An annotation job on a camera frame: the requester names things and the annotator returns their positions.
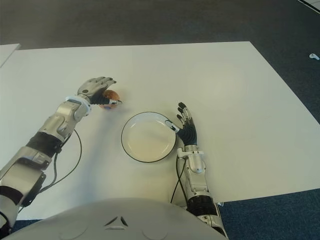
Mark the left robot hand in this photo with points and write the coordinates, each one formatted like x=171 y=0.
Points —
x=92 y=86

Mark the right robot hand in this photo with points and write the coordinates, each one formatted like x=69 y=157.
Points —
x=188 y=132

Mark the red yellow apple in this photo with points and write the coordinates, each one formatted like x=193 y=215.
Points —
x=112 y=95

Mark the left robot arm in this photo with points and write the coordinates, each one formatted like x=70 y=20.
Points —
x=55 y=122

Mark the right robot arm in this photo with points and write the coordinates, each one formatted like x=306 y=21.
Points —
x=197 y=175

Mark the white plate with black rim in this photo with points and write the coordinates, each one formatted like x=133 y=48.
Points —
x=147 y=140

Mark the neighbouring white table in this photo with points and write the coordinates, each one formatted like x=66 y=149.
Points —
x=7 y=53

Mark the grey robot torso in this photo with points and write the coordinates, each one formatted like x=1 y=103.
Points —
x=120 y=220

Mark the small white floor object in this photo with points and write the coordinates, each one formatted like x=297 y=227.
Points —
x=313 y=56

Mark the white floor strip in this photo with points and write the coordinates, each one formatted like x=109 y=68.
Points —
x=312 y=3

